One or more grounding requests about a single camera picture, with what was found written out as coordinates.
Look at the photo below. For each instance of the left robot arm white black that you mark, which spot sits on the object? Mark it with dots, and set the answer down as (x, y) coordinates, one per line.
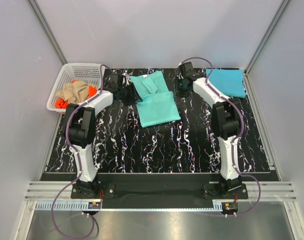
(80, 127)

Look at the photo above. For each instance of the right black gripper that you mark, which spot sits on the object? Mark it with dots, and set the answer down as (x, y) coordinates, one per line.
(184, 94)

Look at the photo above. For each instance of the teal t shirt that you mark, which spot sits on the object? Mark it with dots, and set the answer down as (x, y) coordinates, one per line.
(158, 105)

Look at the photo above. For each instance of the right orange connector board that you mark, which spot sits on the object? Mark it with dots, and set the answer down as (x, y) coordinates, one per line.
(228, 206)

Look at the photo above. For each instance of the left orange connector board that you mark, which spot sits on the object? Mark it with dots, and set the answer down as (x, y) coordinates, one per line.
(94, 205)

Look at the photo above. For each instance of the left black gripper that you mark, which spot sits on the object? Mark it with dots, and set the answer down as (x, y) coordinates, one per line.
(131, 100)

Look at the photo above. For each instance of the folded blue t shirt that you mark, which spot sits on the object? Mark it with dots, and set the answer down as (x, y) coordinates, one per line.
(228, 81)

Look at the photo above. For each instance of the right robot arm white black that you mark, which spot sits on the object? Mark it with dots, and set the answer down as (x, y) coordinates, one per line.
(226, 122)

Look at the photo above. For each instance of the aluminium rail frame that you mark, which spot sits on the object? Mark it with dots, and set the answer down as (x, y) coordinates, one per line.
(46, 191)

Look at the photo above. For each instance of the orange connector board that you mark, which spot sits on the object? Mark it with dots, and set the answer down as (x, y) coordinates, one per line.
(228, 206)
(94, 205)

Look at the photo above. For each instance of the beige t shirt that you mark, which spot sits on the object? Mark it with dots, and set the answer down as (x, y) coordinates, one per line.
(74, 92)

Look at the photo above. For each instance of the orange t shirt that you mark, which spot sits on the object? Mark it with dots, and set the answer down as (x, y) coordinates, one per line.
(61, 104)

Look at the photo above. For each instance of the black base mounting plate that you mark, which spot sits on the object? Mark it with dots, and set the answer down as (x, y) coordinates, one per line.
(136, 191)

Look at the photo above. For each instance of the white plastic laundry basket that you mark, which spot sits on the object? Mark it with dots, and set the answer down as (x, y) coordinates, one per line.
(90, 73)

